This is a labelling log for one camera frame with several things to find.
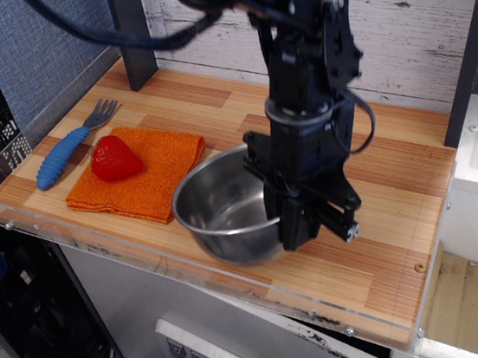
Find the stainless steel pot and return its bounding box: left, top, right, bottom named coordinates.
left=172, top=145, right=286, bottom=266

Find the red toy strawberry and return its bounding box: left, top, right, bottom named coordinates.
left=90, top=135, right=144, bottom=181

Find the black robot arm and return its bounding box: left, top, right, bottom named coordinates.
left=178, top=0, right=365, bottom=251

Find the orange folded cloth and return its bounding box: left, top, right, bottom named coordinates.
left=66, top=127, right=206, bottom=224

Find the dark grey right post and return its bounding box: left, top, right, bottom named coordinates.
left=444, top=0, right=478, bottom=148

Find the dark grey left post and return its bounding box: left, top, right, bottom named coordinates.
left=107, top=0, right=158, bottom=91

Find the clear acrylic guard rail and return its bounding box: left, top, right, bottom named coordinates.
left=0, top=85, right=457, bottom=358

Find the blue handled fork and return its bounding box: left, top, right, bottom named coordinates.
left=36, top=99, right=119, bottom=191

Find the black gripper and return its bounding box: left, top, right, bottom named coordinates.
left=242, top=104, right=362, bottom=251

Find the dark grey post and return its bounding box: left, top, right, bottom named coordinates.
left=107, top=0, right=158, bottom=91
left=444, top=0, right=478, bottom=148

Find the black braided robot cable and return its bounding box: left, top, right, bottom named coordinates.
left=20, top=0, right=228, bottom=68

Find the silver toy fridge cabinet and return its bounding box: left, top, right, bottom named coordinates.
left=59, top=246, right=391, bottom=358

